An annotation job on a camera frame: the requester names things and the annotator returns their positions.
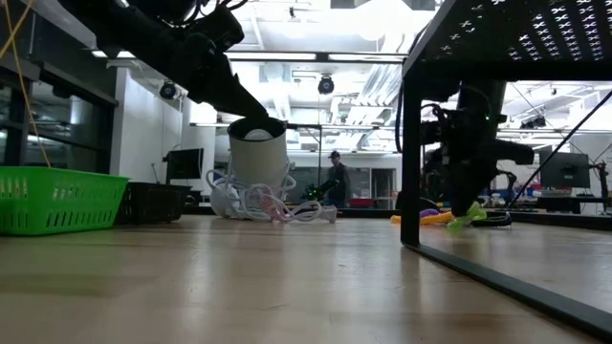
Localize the black computer monitor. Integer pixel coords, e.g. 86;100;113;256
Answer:
164;147;206;186
538;150;592;190

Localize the black plastic basket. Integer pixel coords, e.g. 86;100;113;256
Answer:
114;181;193;225

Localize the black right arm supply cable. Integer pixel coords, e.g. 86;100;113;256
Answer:
507;89;612;210

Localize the white desk lamp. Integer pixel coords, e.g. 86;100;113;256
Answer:
209;116;291;219

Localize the black perforated metal shelf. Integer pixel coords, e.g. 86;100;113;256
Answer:
400;0;612;341

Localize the person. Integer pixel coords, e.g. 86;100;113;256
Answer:
318;149;354;208

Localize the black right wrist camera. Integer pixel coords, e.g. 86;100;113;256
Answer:
494;139;536;166

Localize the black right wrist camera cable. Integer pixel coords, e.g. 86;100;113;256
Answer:
394;80;460;154

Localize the yellow extension cord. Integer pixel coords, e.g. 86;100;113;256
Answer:
0;0;53;168

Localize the green plastic basket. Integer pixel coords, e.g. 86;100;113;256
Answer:
0;165;130;237

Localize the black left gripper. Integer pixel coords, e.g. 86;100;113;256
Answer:
184;32;270;120

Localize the black monitor stand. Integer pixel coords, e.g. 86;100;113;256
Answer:
591;161;611;214

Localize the white lamp power cord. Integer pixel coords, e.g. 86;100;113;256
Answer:
205;161;339;225

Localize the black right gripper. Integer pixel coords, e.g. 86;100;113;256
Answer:
421;108;502;219

